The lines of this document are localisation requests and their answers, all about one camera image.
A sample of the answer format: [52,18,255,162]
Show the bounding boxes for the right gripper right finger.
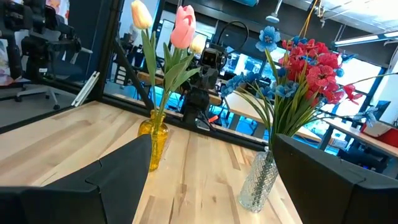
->
[272,133,398,224]

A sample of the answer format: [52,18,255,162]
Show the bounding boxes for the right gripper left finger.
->
[0,133,153,224]

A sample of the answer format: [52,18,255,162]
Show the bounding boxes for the amber glass vase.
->
[137,109,170,172]

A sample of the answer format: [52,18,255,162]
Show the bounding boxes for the pink artificial tulip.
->
[155,4,203,119]

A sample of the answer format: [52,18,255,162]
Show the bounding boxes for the clear glass vase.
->
[238,146,279,214]

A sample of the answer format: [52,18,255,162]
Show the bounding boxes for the blue artificial flower bunch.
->
[255,26,379,147]
[220,71,301,147]

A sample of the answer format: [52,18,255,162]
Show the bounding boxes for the pale peach artificial tulip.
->
[130,0,159,119]

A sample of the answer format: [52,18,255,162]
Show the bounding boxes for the red artificial flower bunch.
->
[273,63,398,147]
[273,39,341,147]

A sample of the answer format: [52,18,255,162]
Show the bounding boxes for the beige desk grey legs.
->
[224,91,324,147]

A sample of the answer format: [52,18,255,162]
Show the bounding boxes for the red storage bin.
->
[360,123,398,149]

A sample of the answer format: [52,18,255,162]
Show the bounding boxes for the grey pendant fixture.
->
[266,0,284,24]

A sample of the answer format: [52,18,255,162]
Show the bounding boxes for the white flat bar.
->
[71,70,100,108]

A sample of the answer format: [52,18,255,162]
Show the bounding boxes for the black office chair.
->
[0,0,94,111]

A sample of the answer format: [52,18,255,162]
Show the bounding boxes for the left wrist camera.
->
[200,48,221,68]

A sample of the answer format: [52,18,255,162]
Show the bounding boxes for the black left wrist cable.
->
[216,20,250,62]

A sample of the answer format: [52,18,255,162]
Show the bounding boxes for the black aluminium table frame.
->
[0,0,271,153]

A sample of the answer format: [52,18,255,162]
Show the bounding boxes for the yellow hanging cord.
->
[298,0,322,38]

